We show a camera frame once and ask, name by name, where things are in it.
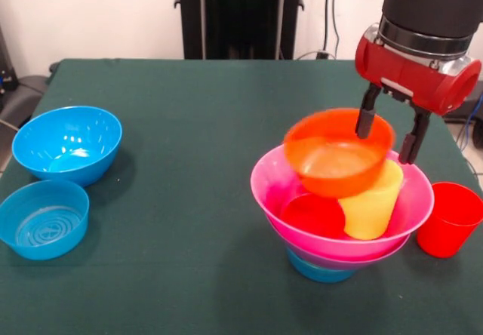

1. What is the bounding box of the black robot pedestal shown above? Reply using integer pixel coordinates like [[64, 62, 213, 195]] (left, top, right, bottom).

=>
[[174, 0, 306, 60]]

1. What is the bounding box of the black wall cable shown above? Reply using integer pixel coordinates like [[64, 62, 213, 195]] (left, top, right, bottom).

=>
[[323, 0, 341, 55]]

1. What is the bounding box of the large blue bowl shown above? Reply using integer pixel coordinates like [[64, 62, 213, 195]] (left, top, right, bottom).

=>
[[11, 105, 123, 188]]

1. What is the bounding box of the orange bowl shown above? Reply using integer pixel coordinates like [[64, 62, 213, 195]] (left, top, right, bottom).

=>
[[283, 108, 396, 199]]

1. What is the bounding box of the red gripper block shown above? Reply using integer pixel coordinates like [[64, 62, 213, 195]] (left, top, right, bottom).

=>
[[354, 25, 483, 165]]

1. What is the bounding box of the red cup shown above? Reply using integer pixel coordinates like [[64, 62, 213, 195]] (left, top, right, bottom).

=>
[[416, 182, 483, 259]]

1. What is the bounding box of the large pink bowl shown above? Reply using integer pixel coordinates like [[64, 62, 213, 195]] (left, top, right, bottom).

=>
[[250, 145, 435, 263]]

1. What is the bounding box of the small blue bowl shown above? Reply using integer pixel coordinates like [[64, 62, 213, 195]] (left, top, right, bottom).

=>
[[0, 180, 91, 261], [285, 248, 358, 284]]

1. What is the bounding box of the yellow cup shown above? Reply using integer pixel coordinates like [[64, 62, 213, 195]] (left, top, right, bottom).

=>
[[337, 160, 405, 241]]

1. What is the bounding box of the crimson cup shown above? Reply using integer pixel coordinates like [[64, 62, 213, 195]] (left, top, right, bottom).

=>
[[280, 193, 346, 238]]

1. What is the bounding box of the dark grey stand base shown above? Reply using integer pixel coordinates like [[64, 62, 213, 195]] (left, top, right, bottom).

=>
[[445, 89, 483, 124], [0, 74, 48, 132]]

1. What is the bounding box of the dark green tablecloth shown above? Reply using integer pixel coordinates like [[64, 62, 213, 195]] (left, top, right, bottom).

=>
[[0, 57, 483, 335]]

